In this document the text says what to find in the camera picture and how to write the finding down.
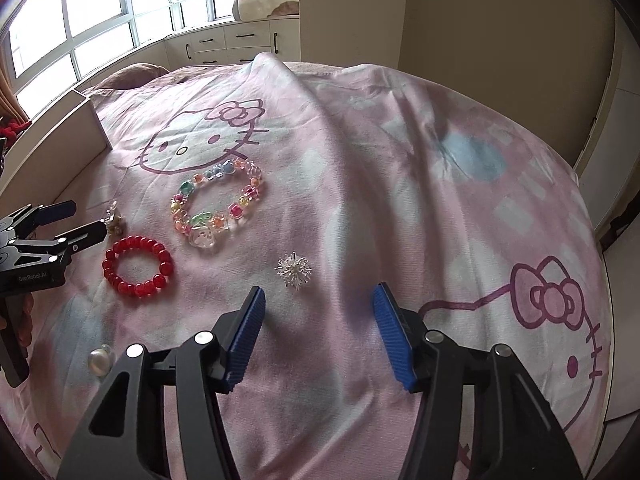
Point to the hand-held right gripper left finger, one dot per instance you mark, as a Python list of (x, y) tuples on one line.
[(245, 330)]

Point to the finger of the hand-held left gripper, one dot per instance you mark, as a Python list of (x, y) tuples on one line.
[(52, 211), (82, 237)]

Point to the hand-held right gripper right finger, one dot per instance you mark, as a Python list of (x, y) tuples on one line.
[(392, 335)]

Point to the small gold flower ornament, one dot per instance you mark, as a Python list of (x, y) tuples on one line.
[(115, 222)]

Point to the silver spiky ornament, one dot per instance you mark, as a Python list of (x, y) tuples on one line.
[(293, 270)]

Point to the white box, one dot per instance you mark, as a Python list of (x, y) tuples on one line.
[(60, 130)]

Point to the pearl earring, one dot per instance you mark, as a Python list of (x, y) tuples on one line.
[(100, 360)]

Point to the person's left hand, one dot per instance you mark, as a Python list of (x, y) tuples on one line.
[(24, 322)]

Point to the pink cartoon cat blanket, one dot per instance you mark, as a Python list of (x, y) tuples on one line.
[(350, 185)]

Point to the window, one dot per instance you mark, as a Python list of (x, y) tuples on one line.
[(100, 10)]

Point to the white window cabinet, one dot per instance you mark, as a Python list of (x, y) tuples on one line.
[(235, 40)]

